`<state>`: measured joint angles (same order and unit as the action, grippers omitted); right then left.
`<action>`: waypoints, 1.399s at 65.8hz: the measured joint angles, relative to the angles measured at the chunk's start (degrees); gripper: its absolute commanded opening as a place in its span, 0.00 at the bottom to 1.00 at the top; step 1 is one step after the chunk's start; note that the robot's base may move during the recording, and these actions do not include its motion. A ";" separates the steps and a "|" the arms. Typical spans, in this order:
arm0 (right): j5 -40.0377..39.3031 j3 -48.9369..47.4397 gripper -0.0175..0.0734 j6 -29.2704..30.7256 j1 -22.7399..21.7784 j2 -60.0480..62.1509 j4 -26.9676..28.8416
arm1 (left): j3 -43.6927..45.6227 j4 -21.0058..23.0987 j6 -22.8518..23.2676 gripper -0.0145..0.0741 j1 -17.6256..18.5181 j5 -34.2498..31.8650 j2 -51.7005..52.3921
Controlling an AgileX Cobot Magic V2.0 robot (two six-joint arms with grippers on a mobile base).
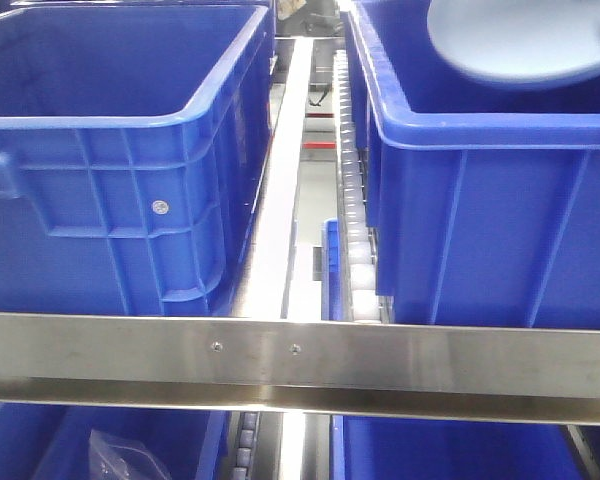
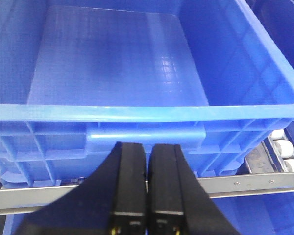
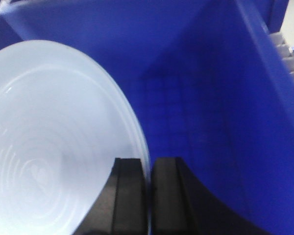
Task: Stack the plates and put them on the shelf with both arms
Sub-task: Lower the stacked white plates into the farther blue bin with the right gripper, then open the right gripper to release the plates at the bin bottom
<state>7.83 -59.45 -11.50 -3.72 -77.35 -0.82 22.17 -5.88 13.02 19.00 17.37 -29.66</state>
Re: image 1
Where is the blue crate lower right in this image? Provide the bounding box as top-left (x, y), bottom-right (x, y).
top-left (330, 415), bottom-right (585, 479)

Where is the blue plastic crate left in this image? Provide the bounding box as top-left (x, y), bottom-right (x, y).
top-left (0, 3), bottom-right (271, 316)

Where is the stainless steel shelf rail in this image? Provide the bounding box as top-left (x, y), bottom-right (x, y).
top-left (0, 313), bottom-right (600, 425)

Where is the clear plastic bag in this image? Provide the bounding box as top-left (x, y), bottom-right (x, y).
top-left (88, 430), bottom-right (172, 480)

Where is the blue crate lower left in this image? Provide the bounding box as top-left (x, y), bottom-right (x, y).
top-left (0, 403), bottom-right (229, 479)

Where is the light blue plate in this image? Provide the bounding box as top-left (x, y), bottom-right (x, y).
top-left (426, 1), bottom-right (600, 89)

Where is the blue plastic crate right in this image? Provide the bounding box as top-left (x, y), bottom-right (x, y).
top-left (347, 1), bottom-right (600, 329)

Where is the white roller conveyor track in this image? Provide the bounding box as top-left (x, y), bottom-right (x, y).
top-left (332, 50), bottom-right (391, 324)

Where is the blue plastic crate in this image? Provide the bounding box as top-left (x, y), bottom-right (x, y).
top-left (347, 1), bottom-right (600, 329)
top-left (0, 3), bottom-right (271, 316)

